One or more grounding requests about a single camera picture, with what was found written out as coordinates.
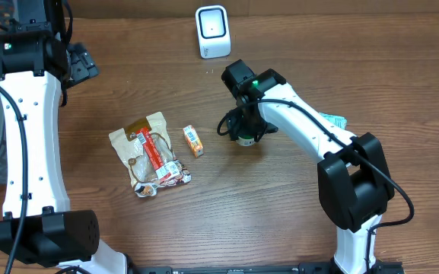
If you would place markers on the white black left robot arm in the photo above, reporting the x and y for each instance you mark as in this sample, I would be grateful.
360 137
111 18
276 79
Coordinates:
38 64

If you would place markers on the teal tissue packet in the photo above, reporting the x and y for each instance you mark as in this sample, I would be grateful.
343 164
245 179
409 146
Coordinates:
338 121

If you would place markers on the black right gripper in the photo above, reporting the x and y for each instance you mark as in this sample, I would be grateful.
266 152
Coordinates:
247 124

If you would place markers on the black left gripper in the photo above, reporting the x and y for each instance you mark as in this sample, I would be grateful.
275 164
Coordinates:
84 61

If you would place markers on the white barcode scanner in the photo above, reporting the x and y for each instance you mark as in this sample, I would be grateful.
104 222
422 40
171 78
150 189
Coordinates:
213 31

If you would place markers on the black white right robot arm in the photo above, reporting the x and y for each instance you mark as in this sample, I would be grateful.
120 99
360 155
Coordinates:
352 172

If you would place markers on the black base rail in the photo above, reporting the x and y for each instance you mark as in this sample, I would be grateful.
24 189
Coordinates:
234 269

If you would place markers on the beige red snack bag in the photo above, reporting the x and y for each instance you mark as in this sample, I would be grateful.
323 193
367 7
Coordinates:
144 147

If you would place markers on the small orange box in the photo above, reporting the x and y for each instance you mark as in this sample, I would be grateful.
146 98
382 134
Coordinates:
193 140

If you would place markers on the green lid jar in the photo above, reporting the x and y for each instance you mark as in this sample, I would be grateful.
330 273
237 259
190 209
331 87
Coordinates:
245 140

